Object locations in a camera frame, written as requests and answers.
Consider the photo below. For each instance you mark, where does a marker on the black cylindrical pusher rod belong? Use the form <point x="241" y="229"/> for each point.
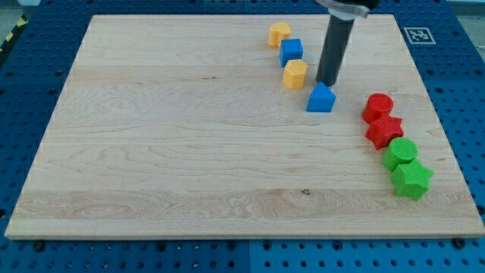
<point x="333" y="51"/>

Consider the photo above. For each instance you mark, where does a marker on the red star block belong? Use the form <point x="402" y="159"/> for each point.
<point x="383" y="130"/>

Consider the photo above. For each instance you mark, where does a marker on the yellow heart block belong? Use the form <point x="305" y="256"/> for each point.
<point x="278" y="32"/>

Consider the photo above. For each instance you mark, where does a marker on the blue cube block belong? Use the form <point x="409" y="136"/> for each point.
<point x="290" y="49"/>

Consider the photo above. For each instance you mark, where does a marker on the green cylinder block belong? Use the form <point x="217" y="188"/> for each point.
<point x="401" y="150"/>

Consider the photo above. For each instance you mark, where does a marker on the yellow black hazard tape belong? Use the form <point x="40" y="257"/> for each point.
<point x="14" y="35"/>

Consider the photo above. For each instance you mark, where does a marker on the white fiducial marker tag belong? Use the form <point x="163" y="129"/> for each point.
<point x="419" y="36"/>

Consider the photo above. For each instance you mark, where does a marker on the blue triangle block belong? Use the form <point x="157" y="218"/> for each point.
<point x="321" y="99"/>

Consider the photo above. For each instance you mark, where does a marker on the red cylinder block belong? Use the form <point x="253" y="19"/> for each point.
<point x="378" y="104"/>

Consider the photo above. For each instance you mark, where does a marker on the green star block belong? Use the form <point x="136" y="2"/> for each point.
<point x="411" y="179"/>

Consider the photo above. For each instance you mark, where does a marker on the yellow hexagon block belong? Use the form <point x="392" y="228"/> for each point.
<point x="295" y="73"/>

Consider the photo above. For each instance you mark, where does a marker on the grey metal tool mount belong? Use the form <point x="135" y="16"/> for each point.
<point x="349" y="8"/>

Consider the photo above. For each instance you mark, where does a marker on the light wooden board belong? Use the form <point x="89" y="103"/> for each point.
<point x="179" y="127"/>

